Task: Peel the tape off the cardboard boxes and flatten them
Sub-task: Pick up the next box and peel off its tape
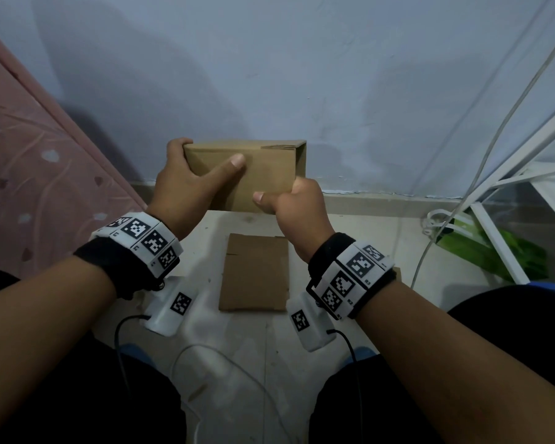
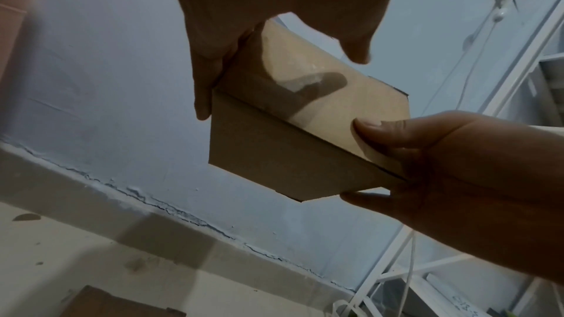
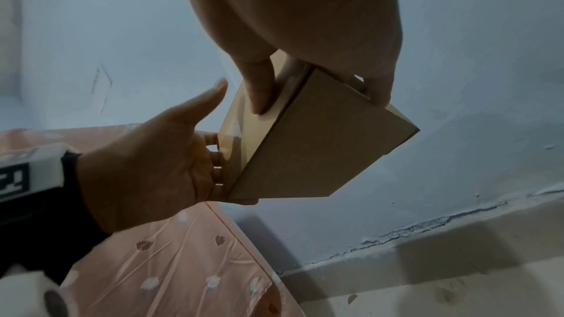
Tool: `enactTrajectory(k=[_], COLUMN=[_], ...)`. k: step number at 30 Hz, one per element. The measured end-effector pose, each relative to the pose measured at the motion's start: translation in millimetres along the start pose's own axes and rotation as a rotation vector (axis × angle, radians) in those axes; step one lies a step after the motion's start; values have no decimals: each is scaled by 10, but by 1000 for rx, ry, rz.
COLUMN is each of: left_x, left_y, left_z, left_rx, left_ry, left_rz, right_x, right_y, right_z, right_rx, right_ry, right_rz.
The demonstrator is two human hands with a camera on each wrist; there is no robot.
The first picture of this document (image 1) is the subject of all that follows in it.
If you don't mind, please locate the person's left hand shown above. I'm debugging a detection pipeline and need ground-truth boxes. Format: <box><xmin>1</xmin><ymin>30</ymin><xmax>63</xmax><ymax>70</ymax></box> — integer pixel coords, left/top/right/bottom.
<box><xmin>146</xmin><ymin>137</ymin><xmax>247</xmax><ymax>239</ymax></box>

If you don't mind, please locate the person's right hand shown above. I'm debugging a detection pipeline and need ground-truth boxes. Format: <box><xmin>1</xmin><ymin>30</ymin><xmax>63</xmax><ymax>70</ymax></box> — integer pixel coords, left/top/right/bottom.
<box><xmin>252</xmin><ymin>176</ymin><xmax>336</xmax><ymax>263</ymax></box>

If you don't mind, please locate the taped brown cardboard box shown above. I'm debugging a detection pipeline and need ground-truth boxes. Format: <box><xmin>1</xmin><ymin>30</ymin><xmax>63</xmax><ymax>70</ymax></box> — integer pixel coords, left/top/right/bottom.
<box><xmin>218</xmin><ymin>233</ymin><xmax>291</xmax><ymax>313</ymax></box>

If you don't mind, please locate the person's left forearm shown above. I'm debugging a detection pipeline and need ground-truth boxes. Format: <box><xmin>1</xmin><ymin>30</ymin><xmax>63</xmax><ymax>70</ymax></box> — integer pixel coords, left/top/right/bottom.
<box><xmin>0</xmin><ymin>256</ymin><xmax>117</xmax><ymax>444</ymax></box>

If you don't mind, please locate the person's right forearm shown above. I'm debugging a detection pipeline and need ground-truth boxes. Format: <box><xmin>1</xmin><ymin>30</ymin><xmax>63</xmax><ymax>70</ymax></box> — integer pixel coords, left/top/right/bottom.
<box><xmin>356</xmin><ymin>281</ymin><xmax>555</xmax><ymax>444</ymax></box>

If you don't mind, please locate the person's right blue shoe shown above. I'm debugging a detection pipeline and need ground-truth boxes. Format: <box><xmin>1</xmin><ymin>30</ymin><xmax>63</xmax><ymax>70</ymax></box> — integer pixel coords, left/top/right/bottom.
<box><xmin>342</xmin><ymin>346</ymin><xmax>376</xmax><ymax>367</ymax></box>

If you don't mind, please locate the left wrist marker band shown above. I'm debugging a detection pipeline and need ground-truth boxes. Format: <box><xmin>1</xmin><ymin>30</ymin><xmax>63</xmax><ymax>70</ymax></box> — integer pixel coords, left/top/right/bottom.
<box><xmin>73</xmin><ymin>212</ymin><xmax>184</xmax><ymax>301</ymax></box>

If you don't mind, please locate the wrist marker band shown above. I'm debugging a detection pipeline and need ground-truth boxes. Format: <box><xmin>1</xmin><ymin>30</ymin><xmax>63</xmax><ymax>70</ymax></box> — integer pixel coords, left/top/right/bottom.
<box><xmin>73</xmin><ymin>212</ymin><xmax>184</xmax><ymax>301</ymax></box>
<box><xmin>305</xmin><ymin>232</ymin><xmax>398</xmax><ymax>321</ymax></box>

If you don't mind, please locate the right wrist marker band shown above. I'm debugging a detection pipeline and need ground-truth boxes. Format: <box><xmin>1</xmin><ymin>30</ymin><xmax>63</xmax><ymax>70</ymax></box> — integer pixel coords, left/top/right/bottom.
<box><xmin>305</xmin><ymin>232</ymin><xmax>398</xmax><ymax>321</ymax></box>

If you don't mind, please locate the pink floral bedsheet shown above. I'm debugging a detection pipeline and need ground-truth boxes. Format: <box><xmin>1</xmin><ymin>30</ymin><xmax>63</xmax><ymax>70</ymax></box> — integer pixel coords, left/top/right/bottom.
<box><xmin>0</xmin><ymin>20</ymin><xmax>147</xmax><ymax>281</ymax></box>

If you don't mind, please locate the green plastic bag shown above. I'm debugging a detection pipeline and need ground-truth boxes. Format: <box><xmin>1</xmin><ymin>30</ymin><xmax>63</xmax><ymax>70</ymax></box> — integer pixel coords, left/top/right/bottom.
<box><xmin>437</xmin><ymin>219</ymin><xmax>550</xmax><ymax>282</ymax></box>

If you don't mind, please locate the white metal rack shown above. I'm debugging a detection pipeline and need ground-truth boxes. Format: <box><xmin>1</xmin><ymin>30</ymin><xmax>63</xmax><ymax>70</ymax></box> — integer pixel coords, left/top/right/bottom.
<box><xmin>448</xmin><ymin>96</ymin><xmax>555</xmax><ymax>285</ymax></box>

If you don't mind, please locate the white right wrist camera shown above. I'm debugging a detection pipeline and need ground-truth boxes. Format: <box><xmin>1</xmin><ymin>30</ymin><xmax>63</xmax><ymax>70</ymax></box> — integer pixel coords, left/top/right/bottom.
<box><xmin>286</xmin><ymin>293</ymin><xmax>337</xmax><ymax>353</ymax></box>

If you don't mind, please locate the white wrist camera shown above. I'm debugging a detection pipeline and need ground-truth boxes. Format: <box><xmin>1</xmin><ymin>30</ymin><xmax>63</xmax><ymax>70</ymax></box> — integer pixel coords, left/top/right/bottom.
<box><xmin>286</xmin><ymin>293</ymin><xmax>337</xmax><ymax>353</ymax></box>
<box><xmin>140</xmin><ymin>276</ymin><xmax>200</xmax><ymax>338</ymax></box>

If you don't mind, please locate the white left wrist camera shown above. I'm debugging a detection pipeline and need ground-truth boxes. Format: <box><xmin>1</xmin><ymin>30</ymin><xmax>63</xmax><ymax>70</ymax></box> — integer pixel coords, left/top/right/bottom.
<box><xmin>140</xmin><ymin>276</ymin><xmax>200</xmax><ymax>338</ymax></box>

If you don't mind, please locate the coiled white cable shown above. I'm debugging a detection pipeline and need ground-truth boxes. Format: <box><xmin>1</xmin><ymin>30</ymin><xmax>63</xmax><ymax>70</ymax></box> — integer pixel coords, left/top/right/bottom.
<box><xmin>421</xmin><ymin>208</ymin><xmax>468</xmax><ymax>236</ymax></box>

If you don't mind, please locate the black right camera cable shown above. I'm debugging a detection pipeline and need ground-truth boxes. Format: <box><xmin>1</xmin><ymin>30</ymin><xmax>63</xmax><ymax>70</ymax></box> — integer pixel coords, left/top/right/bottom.
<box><xmin>327</xmin><ymin>329</ymin><xmax>364</xmax><ymax>444</ymax></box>

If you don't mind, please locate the black camera cable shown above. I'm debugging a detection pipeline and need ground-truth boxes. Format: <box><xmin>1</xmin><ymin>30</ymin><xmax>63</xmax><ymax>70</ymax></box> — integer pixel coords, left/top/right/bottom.
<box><xmin>327</xmin><ymin>329</ymin><xmax>364</xmax><ymax>444</ymax></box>
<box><xmin>114</xmin><ymin>314</ymin><xmax>151</xmax><ymax>412</ymax></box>

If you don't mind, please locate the white floor cable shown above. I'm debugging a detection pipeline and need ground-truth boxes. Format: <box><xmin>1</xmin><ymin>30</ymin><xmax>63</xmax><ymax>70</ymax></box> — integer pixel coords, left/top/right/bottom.
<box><xmin>170</xmin><ymin>344</ymin><xmax>292</xmax><ymax>444</ymax></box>

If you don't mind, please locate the black left camera cable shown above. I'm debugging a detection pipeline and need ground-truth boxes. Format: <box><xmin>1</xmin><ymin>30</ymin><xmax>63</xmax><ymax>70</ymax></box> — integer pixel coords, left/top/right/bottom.
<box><xmin>114</xmin><ymin>314</ymin><xmax>151</xmax><ymax>412</ymax></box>

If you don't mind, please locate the thin grey wall cable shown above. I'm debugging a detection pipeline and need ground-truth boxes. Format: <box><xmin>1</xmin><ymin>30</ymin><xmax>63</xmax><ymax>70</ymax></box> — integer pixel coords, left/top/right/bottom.
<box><xmin>409</xmin><ymin>22</ymin><xmax>555</xmax><ymax>290</ymax></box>

